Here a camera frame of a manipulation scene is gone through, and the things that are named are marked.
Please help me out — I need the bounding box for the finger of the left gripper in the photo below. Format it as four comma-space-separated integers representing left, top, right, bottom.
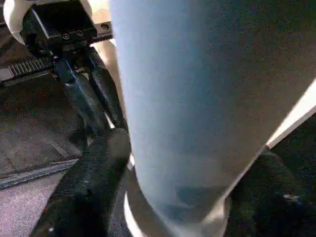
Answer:
87, 48, 129, 130
55, 61, 112, 140

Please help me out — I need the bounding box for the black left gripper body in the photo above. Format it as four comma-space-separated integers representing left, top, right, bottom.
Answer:
0, 0, 115, 83

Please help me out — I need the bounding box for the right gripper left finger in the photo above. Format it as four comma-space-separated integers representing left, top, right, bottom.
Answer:
32, 127, 132, 237

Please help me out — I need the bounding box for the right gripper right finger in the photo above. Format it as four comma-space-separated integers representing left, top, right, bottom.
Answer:
226, 149, 316, 237

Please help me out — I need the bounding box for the white plastic table leg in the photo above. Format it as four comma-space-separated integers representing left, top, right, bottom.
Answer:
108, 0, 316, 237

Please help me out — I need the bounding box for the black mat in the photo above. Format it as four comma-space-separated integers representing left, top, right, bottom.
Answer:
0, 0, 316, 237

